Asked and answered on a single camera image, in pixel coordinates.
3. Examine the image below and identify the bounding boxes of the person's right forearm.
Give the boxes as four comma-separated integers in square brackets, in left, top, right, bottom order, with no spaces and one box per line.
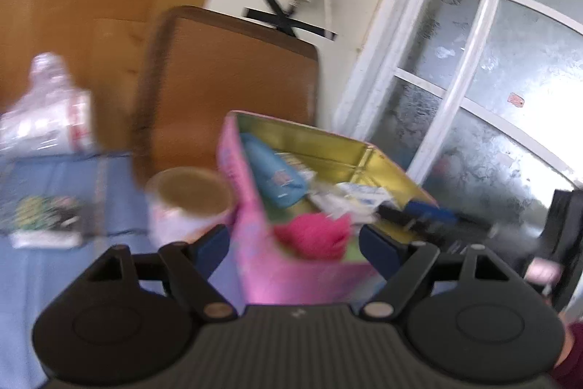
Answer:
[549,311,583,389]

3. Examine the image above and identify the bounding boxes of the clear plastic bag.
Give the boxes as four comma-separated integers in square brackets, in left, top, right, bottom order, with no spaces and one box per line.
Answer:
[0,52,98,157]

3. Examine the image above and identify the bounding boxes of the wooden headboard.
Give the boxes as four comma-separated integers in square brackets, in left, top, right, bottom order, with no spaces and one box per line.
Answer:
[0,0,247,153]

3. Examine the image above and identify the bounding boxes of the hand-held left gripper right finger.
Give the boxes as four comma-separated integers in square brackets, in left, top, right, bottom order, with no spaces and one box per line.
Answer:
[359,227,511,321]

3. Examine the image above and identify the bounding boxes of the blue pouch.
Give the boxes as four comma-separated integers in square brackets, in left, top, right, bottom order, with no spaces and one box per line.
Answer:
[239,133,306,208]

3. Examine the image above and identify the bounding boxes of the white framed glass door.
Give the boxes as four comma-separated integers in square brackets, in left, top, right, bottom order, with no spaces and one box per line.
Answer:
[334,0,583,207]

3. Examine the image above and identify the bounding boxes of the white printed cup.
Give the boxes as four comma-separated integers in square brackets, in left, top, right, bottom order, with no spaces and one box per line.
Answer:
[146,167,238,246]

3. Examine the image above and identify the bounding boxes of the pink fluffy cloth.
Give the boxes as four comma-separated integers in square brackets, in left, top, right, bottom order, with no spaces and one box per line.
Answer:
[273,213,353,260]

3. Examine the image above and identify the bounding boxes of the person's right hand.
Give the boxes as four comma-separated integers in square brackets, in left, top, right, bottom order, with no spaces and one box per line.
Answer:
[524,258,563,285]

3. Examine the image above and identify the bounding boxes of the blue bedsheet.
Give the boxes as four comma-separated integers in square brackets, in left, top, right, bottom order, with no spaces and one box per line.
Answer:
[0,151,247,376]

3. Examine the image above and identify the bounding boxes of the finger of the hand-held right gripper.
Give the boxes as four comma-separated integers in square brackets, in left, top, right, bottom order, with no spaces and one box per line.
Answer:
[377,200,499,244]

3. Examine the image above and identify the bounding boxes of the pink tin box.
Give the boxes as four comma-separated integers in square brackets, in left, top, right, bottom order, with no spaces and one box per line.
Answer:
[218,110,440,305]

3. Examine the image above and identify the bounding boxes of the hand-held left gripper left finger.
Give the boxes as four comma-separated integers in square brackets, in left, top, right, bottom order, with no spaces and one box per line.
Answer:
[86,225,238,321]

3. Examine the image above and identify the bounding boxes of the white paper packets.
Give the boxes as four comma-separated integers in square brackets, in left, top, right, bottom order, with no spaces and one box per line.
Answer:
[310,182,390,220]

